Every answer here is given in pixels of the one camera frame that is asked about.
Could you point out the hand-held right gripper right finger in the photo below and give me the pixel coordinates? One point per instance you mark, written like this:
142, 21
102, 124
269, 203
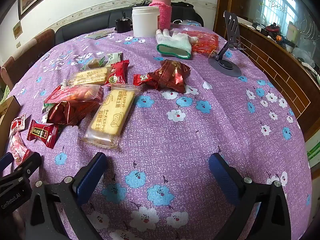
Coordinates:
222, 177

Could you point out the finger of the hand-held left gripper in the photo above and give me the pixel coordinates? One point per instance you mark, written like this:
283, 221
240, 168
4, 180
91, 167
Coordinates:
30, 165
6, 160

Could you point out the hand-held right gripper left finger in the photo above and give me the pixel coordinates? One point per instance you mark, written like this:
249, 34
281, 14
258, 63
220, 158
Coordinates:
91, 173

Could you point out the pink snack packet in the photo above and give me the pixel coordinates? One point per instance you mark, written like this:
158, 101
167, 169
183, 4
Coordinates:
20, 150

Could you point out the red packet gold label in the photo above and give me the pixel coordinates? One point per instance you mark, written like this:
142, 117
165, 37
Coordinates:
42, 132

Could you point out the red white snack packet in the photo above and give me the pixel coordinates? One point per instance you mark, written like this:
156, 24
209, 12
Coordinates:
17, 125

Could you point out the cardboard box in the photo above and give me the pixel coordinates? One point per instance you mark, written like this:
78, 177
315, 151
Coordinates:
8, 112

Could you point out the yellow biscuit packet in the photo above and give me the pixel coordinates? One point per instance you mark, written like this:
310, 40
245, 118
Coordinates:
112, 115
90, 76

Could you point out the snack packets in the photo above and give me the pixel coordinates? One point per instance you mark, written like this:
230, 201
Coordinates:
72, 93

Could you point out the red packet green logo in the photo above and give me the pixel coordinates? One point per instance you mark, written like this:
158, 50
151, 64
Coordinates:
117, 73

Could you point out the small red candy packet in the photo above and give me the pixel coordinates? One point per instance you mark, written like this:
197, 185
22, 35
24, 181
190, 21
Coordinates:
141, 79

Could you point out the clear pastry packet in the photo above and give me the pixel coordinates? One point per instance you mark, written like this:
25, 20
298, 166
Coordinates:
93, 63

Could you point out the purple floral tablecloth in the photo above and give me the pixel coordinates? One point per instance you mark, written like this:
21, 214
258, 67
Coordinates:
190, 135

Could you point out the green blanket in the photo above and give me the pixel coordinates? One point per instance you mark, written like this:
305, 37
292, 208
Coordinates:
3, 93

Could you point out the brown armchair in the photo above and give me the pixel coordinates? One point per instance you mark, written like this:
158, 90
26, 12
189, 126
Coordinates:
22, 55

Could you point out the wooden cabinet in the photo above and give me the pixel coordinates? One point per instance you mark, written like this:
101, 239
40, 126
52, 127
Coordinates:
280, 62

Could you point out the red mesh bag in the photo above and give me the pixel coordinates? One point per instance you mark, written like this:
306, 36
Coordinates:
205, 42

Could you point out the colourful pouch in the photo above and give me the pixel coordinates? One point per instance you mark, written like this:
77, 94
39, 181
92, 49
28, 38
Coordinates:
100, 34

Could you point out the white knit glove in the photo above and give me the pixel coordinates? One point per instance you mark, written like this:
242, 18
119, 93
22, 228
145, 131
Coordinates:
175, 43

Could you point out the grey phone stand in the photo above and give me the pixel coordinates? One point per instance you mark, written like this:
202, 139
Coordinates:
231, 32

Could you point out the black sofa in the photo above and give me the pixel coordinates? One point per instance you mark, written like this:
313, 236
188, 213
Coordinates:
82, 28

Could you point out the blue white plastic packet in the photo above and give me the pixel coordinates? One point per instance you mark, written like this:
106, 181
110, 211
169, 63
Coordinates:
191, 23

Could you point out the white plastic jar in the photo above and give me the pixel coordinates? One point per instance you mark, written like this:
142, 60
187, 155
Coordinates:
145, 21

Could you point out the black bag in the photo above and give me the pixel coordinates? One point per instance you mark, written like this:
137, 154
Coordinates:
185, 11

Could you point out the pink bottle knitted sleeve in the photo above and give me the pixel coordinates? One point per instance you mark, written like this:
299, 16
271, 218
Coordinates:
163, 12

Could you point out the gold wall plaque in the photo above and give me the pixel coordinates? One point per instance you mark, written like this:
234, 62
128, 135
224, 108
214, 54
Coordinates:
17, 30

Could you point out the black camera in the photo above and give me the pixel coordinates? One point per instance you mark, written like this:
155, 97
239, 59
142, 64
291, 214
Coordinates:
123, 25

